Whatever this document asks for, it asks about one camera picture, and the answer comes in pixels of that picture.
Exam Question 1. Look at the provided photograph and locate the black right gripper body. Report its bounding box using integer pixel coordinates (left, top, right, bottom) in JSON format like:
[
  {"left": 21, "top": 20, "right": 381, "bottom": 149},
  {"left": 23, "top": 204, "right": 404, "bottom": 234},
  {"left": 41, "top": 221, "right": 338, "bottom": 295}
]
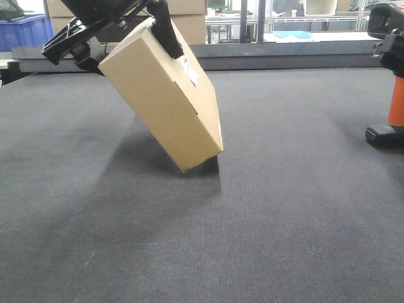
[{"left": 371, "top": 28, "right": 403, "bottom": 78}]

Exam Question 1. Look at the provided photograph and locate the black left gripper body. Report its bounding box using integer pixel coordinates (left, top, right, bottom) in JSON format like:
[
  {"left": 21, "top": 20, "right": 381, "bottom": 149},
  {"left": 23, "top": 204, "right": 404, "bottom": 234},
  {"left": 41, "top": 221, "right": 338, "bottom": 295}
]
[{"left": 42, "top": 0, "right": 150, "bottom": 65}]

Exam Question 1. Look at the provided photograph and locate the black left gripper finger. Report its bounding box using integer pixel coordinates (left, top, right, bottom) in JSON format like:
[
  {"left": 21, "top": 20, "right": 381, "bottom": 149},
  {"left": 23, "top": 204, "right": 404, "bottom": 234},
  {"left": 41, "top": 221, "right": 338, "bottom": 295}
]
[
  {"left": 147, "top": 1, "right": 184, "bottom": 59},
  {"left": 69, "top": 42, "right": 104, "bottom": 76}
]

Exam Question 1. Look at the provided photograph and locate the orange black barcode scanner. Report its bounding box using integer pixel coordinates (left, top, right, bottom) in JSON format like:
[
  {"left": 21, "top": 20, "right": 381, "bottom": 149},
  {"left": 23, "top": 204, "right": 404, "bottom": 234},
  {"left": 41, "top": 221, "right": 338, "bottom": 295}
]
[{"left": 365, "top": 3, "right": 404, "bottom": 149}]

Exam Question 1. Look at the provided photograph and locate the small brown cardboard package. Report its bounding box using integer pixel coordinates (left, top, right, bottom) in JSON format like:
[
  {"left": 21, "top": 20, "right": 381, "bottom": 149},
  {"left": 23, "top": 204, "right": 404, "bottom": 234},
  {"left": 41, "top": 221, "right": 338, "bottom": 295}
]
[{"left": 98, "top": 17, "right": 223, "bottom": 171}]

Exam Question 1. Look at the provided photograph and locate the large cardboard box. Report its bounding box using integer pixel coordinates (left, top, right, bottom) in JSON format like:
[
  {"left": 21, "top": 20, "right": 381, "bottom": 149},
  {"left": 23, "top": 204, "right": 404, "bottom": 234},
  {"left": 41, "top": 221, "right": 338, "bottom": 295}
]
[{"left": 44, "top": 0, "right": 206, "bottom": 45}]

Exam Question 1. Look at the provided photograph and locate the white open box on shelf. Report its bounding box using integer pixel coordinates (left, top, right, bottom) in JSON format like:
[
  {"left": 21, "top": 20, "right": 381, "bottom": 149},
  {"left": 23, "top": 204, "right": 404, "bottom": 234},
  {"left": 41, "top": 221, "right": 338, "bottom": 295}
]
[{"left": 304, "top": 0, "right": 338, "bottom": 16}]

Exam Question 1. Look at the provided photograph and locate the blue crate with bag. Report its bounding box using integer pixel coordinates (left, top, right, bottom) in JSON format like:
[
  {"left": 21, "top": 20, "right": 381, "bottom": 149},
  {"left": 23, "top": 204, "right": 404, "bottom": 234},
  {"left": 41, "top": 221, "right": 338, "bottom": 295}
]
[{"left": 1, "top": 14, "right": 54, "bottom": 52}]

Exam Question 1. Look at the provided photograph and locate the blue tray on far table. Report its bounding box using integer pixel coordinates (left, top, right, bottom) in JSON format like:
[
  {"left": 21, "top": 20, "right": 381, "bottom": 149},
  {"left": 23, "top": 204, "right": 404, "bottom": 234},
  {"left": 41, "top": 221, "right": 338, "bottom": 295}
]
[{"left": 273, "top": 30, "right": 312, "bottom": 41}]

